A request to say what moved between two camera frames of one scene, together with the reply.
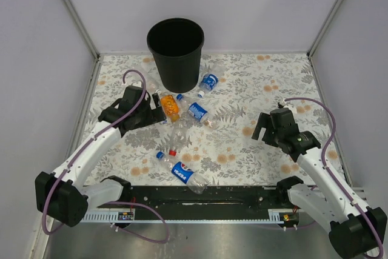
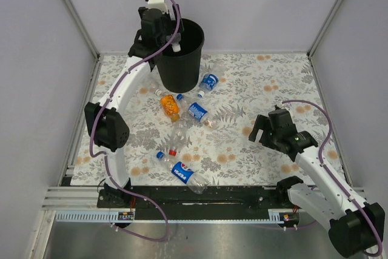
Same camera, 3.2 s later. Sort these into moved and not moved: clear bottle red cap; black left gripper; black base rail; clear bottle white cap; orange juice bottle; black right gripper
Moved: clear bottle white cap; black left gripper
Not moved: black base rail; orange juice bottle; black right gripper; clear bottle red cap
